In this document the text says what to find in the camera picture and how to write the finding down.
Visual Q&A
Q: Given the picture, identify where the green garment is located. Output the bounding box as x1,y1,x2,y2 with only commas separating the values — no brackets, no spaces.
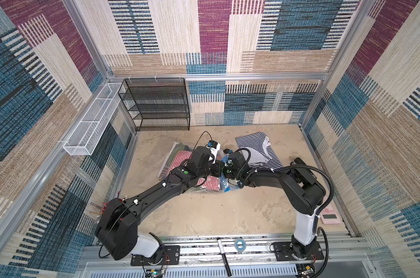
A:
159,142,191,178

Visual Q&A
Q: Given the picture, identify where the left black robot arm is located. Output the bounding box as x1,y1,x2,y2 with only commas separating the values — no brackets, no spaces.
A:
95,145,220,262

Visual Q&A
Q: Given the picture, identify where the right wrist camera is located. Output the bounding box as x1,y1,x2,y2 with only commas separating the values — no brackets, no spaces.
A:
222,148,233,164

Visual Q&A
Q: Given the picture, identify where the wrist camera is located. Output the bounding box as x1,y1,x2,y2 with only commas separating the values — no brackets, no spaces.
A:
222,148,233,164
207,140,220,164

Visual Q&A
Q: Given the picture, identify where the clear vacuum bag blue zipper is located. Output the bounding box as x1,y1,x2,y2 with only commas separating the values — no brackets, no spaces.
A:
153,145,247,196

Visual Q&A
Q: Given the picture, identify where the black marker pen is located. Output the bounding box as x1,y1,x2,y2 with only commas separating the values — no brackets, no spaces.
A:
217,238,232,277

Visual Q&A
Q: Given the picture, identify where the red pencil cup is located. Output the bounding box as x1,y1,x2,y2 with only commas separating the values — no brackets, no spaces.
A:
88,201,109,222

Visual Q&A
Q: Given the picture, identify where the pink calculator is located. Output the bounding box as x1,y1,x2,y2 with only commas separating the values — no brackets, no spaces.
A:
320,204,342,225

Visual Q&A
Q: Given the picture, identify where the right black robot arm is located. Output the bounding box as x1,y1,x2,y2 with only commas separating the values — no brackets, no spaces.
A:
223,149,334,260

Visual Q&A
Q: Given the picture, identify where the black stapler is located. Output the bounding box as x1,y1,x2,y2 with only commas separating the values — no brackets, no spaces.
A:
291,158,307,168

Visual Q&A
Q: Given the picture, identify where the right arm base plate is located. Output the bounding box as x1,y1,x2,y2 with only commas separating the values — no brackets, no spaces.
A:
270,240,325,262

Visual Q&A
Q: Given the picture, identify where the navy white striped tank top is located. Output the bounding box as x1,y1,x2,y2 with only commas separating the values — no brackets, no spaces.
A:
235,132,283,170

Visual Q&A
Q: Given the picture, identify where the white wire mesh basket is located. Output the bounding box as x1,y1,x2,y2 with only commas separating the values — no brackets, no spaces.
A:
64,83,121,156

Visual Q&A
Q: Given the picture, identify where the red white striped tank top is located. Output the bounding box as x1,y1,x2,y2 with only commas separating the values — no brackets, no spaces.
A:
169,150,220,192

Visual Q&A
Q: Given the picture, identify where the black wire mesh shelf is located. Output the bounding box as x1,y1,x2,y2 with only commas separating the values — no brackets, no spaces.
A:
118,78,191,132

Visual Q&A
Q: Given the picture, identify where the blue tape roll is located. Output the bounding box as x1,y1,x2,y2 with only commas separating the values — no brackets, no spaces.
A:
234,238,247,253

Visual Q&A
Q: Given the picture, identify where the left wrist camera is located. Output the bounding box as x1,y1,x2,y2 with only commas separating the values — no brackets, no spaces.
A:
207,140,220,164

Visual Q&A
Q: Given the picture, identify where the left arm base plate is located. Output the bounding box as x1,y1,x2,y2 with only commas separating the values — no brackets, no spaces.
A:
130,245,181,267

